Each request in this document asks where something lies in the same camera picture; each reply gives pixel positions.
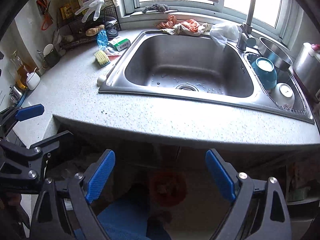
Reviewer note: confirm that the red trash bucket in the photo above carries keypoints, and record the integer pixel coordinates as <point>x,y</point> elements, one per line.
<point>167,188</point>

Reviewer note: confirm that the blue foil snack wrapper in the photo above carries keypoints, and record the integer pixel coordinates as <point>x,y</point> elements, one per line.
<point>103,44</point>

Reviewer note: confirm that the steel wool scrubber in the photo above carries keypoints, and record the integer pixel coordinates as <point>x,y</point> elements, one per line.
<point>156,7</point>

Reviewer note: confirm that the silver rice cooker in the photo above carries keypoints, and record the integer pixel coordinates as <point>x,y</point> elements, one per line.
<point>306,68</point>

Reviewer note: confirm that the ginger root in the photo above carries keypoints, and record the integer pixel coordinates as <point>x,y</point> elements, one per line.
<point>95,30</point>

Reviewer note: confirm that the white bowl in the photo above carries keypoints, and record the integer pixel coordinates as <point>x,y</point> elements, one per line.
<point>283,95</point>

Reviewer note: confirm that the stainless steel sink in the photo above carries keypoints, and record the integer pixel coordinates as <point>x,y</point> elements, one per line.
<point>196,69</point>

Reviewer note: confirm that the small steel teapot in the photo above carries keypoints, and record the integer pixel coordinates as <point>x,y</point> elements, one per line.
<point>15,94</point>

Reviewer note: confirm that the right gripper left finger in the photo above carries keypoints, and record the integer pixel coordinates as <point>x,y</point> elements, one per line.
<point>50,219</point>

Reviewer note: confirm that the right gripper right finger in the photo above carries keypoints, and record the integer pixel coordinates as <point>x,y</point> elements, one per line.
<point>258,208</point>

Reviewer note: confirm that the white plastic bag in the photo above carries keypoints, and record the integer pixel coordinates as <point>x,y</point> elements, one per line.
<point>221,33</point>

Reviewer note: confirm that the black round lid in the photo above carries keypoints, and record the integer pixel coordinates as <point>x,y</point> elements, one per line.
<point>111,33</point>

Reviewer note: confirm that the black wire rack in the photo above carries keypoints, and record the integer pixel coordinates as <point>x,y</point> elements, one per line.
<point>73,31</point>

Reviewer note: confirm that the steel mixing bowl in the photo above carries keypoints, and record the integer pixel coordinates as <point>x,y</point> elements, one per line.
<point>275,54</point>

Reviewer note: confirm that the glass oil bottle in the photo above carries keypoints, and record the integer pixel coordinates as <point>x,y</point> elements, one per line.
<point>21,67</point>

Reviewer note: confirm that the white sugar jar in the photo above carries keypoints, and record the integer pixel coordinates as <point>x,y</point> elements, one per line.
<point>32,80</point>

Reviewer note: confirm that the orange dish rag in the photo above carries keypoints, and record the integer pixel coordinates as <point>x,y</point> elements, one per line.
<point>189,27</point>

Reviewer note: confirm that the black utensil holder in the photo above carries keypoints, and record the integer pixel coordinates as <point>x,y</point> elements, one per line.
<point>50,56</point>

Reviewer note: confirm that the white green medicine box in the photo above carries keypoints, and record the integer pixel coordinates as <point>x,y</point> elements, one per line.
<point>119,43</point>

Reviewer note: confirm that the translucent rubber glove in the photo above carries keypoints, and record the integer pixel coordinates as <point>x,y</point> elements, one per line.
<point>92,6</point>

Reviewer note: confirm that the blue trousers leg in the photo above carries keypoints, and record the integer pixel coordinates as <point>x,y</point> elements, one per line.
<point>124,220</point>

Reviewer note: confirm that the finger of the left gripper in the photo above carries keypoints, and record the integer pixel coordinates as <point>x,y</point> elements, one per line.
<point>12,115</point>
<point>18,161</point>

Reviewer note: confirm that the orange scissors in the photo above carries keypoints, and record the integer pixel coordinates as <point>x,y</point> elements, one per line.
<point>43,6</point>

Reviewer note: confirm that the teal bowl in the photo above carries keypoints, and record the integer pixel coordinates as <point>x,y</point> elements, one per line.
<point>266,72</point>

